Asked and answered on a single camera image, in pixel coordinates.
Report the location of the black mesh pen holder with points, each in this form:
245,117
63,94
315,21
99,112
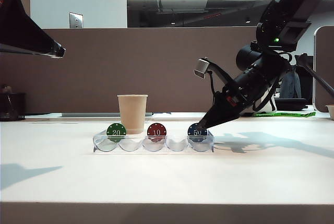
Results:
15,106

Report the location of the brown paper cup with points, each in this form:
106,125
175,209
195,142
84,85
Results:
132,114

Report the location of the black flat case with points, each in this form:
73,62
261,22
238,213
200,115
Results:
291,104

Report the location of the blue poker chip 50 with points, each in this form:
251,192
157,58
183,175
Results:
194,134

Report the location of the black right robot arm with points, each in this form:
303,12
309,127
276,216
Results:
276,25

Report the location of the metal wall switch plate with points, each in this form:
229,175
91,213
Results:
76,20

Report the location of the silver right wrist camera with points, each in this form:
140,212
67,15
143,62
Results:
201,68

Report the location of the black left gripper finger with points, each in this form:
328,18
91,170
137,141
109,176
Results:
23,30
10,49

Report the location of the black slanted pole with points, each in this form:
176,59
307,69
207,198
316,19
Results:
319,79

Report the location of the red poker chip 10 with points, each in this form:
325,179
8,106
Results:
156,132

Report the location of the wide brown desk partition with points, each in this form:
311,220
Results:
130,70

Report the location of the clear plastic chip tray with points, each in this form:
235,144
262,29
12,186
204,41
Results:
177,147

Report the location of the green poker chip 20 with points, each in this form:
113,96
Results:
116,132

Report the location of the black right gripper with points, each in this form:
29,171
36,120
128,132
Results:
245,91

